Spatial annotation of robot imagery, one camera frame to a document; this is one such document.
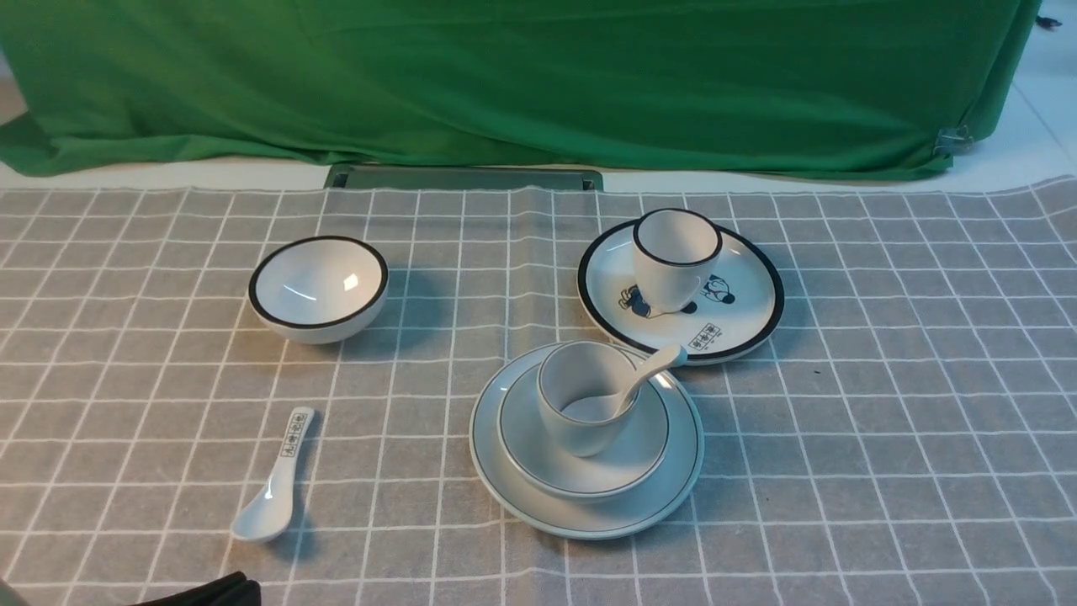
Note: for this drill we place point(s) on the pale green cup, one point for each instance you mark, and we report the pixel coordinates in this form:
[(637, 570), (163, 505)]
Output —
[(580, 385)]

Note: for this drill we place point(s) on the plain white ceramic spoon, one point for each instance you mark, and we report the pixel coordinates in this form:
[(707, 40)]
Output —
[(648, 374)]

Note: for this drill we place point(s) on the pale green shallow bowl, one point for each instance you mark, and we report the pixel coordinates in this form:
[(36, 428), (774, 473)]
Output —
[(633, 456)]

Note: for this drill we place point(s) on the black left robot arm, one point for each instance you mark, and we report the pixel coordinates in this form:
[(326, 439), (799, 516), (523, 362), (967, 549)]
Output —
[(234, 589)]

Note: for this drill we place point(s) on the white cup black rim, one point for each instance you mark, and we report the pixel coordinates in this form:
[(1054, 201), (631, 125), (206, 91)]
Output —
[(673, 253)]

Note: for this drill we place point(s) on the cartoon plate black rim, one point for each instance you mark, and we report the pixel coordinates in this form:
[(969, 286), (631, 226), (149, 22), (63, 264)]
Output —
[(738, 307)]

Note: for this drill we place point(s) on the white bowl black rim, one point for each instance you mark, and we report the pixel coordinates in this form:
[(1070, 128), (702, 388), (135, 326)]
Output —
[(319, 290)]

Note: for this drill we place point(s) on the white spoon with characters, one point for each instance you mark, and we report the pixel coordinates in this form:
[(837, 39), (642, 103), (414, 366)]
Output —
[(269, 513)]

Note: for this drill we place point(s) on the metal binder clip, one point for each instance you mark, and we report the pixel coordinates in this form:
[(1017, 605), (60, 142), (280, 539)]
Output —
[(954, 141)]

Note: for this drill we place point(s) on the green backdrop cloth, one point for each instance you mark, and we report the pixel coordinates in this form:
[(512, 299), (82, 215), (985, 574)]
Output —
[(829, 90)]

